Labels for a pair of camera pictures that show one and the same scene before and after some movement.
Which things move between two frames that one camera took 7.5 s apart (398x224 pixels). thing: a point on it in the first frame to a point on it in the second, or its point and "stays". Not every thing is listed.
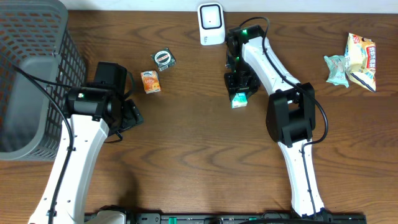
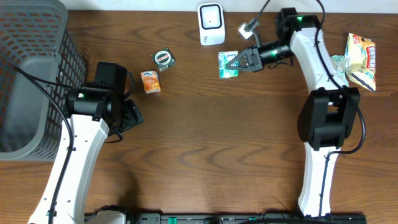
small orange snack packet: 151,81 stays
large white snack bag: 360,58 stays
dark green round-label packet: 163,58 stays
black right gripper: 231,85 to 252,60
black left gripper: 131,115 stays
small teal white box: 239,100 to 224,58
